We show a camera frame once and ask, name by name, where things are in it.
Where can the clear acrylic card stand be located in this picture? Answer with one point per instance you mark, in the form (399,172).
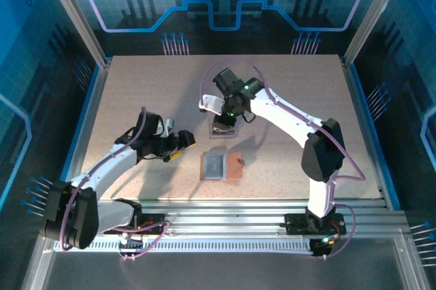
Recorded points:
(211,136)

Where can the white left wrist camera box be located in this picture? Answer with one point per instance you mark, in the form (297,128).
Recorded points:
(167,128)

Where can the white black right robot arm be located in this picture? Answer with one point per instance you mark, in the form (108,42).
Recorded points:
(289,113)

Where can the aluminium side rail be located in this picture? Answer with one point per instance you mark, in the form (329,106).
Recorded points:
(88,116)
(363,116)

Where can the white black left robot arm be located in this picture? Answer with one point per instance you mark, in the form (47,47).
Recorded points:
(112,164)

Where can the brown leather card holder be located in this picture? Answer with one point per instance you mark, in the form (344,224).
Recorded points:
(233,171)

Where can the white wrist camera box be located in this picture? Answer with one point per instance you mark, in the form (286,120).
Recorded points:
(211,102)
(167,128)

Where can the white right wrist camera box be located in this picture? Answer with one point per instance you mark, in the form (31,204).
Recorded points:
(211,102)

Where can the aluminium frame post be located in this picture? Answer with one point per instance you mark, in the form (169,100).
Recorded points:
(369,21)
(79,21)

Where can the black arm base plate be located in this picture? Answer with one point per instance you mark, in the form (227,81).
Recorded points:
(158,226)
(296,225)

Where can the aluminium front frame rail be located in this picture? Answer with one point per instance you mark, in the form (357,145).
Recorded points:
(221,216)

